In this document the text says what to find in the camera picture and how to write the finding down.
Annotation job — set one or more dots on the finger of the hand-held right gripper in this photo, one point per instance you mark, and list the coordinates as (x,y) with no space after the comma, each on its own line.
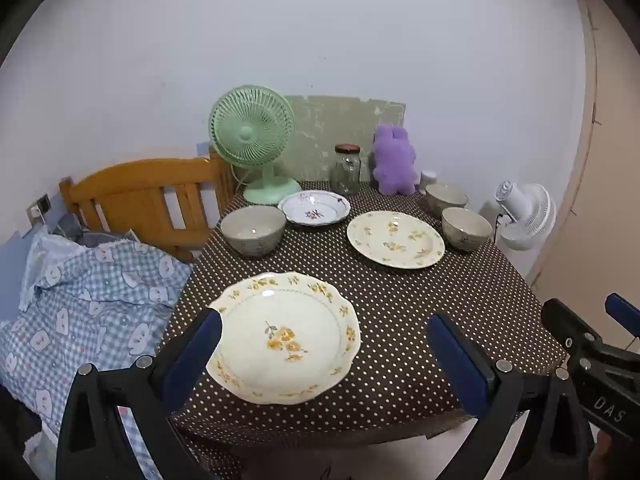
(565,317)
(625,312)

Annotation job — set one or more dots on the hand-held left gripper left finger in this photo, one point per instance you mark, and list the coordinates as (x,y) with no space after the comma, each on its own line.
(192,355)

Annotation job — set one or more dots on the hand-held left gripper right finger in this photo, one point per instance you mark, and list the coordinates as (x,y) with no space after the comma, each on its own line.
(457,360)

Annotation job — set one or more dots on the yellow floral cream plate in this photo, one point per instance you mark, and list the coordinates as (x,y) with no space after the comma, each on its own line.
(285,340)
(395,240)

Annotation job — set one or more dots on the grey-green ceramic bowl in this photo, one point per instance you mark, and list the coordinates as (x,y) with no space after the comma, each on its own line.
(467,225)
(447,195)
(252,230)

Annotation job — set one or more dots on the red floral white plate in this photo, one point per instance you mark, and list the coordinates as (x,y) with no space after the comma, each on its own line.
(315,207)

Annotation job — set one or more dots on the brown polka dot tablecloth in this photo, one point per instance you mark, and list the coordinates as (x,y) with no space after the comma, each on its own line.
(400,310)

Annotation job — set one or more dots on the beige door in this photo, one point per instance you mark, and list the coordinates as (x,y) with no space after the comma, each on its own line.
(600,210)

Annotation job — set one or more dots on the white clip fan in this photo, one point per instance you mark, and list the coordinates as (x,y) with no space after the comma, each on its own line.
(530,215)

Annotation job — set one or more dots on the blue checked bear blanket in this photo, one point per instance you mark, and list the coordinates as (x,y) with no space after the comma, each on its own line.
(90,310)

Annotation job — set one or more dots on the grey checked cloth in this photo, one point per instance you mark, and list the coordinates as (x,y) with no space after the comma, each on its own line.
(85,235)

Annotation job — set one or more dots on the wooden bed headboard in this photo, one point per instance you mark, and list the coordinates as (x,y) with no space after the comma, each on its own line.
(130,185)

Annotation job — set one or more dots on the white cotton swab container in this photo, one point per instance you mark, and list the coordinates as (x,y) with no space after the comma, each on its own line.
(428,178)

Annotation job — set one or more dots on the purple plush toy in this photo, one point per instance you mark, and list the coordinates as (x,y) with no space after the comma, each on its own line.
(395,160)

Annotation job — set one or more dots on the glass jar with dark lid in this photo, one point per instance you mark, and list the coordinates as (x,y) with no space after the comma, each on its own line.
(346,170)

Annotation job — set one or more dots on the green desk fan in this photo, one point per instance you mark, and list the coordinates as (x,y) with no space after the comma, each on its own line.
(247,132)

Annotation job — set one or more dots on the wall socket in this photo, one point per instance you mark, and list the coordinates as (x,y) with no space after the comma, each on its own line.
(44,204)

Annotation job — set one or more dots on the green patterned wall sheet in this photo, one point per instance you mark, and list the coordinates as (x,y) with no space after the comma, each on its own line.
(330,120)

